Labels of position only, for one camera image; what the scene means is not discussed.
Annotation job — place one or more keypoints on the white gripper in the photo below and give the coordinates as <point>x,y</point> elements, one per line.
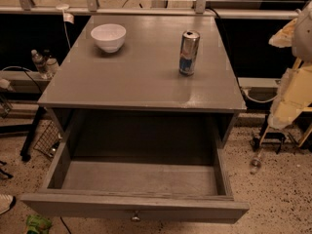
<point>302,36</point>

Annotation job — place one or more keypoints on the silver blue redbull can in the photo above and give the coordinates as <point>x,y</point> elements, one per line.
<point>188,51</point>

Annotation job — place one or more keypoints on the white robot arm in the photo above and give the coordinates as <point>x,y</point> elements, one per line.
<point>302,36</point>

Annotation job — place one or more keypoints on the grey wooden drawer cabinet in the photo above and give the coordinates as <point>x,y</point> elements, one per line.
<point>143,75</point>

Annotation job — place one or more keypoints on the open grey top drawer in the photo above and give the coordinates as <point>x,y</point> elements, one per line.
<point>165,165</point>

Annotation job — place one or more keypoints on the metal drawer knob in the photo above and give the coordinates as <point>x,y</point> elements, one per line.
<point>135,217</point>

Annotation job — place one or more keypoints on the plastic bottle on floor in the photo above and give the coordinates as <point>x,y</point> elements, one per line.
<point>256,162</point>

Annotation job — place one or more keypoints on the white ceramic bowl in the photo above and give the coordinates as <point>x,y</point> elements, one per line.
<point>109,37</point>

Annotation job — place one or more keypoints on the dark capped bottle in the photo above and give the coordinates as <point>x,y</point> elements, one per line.
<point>51,62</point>

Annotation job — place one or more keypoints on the clear plastic water bottle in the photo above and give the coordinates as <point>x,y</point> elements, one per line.
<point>40,64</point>

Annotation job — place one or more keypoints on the black table leg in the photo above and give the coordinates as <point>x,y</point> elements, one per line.
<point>25,156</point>

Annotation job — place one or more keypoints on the green snack bag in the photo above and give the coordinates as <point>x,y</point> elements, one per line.
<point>36,224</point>

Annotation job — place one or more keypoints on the white shoe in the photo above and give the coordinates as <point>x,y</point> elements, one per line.
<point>6,202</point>

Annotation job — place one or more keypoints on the metal railing frame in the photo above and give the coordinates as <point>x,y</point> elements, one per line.
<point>156,10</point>

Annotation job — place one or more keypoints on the wire mesh basket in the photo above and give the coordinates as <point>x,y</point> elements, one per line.
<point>48,142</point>

